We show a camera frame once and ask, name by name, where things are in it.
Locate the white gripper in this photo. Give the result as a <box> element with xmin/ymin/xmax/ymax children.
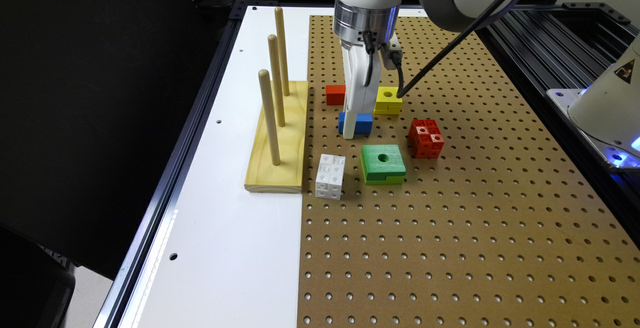
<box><xmin>340</xmin><ymin>35</ymin><xmax>402</xmax><ymax>140</ymax></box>

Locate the narrow blue block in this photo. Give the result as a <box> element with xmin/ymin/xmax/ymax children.
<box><xmin>338</xmin><ymin>112</ymin><xmax>373</xmax><ymax>134</ymax></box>

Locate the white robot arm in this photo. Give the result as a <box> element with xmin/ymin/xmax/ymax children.
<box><xmin>333</xmin><ymin>0</ymin><xmax>518</xmax><ymax>139</ymax></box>

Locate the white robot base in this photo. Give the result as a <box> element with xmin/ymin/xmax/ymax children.
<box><xmin>547</xmin><ymin>39</ymin><xmax>639</xmax><ymax>173</ymax></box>

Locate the red rectangular block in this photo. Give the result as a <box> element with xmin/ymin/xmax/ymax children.
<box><xmin>325</xmin><ymin>85</ymin><xmax>346</xmax><ymax>105</ymax></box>

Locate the yellow block with hole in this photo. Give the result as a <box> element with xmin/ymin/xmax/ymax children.
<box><xmin>374</xmin><ymin>86</ymin><xmax>403</xmax><ymax>115</ymax></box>

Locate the green block with hole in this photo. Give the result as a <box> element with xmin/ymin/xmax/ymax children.
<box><xmin>360</xmin><ymin>144</ymin><xmax>406</xmax><ymax>185</ymax></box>

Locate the white lattice cube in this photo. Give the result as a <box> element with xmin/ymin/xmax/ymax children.
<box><xmin>315</xmin><ymin>154</ymin><xmax>345</xmax><ymax>200</ymax></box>

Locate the orange-red lattice cube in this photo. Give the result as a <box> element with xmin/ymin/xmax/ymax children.
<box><xmin>408</xmin><ymin>119</ymin><xmax>444</xmax><ymax>159</ymax></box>

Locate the front wooden peg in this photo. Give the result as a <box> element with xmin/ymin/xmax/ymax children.
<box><xmin>258</xmin><ymin>69</ymin><xmax>281</xmax><ymax>166</ymax></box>

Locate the wooden peg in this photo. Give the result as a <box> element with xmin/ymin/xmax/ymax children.
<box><xmin>258</xmin><ymin>69</ymin><xmax>281</xmax><ymax>166</ymax></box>
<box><xmin>268</xmin><ymin>34</ymin><xmax>286</xmax><ymax>127</ymax></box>
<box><xmin>274</xmin><ymin>6</ymin><xmax>290</xmax><ymax>96</ymax></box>

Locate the wooden peg base board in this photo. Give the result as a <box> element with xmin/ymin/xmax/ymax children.
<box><xmin>244</xmin><ymin>81</ymin><xmax>309</xmax><ymax>194</ymax></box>

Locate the middle wooden peg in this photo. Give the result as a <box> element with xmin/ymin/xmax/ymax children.
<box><xmin>268</xmin><ymin>34</ymin><xmax>286</xmax><ymax>127</ymax></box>

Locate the rear wooden peg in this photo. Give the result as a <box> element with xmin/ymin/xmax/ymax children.
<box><xmin>274</xmin><ymin>6</ymin><xmax>290</xmax><ymax>96</ymax></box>

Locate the brown pegboard sheet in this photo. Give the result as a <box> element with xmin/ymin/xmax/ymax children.
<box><xmin>297</xmin><ymin>15</ymin><xmax>639</xmax><ymax>327</ymax></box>

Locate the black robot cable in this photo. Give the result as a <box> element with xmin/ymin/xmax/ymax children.
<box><xmin>362</xmin><ymin>0</ymin><xmax>537</xmax><ymax>98</ymax></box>

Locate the black aluminium frame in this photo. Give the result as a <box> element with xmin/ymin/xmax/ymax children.
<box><xmin>96</xmin><ymin>0</ymin><xmax>639</xmax><ymax>327</ymax></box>

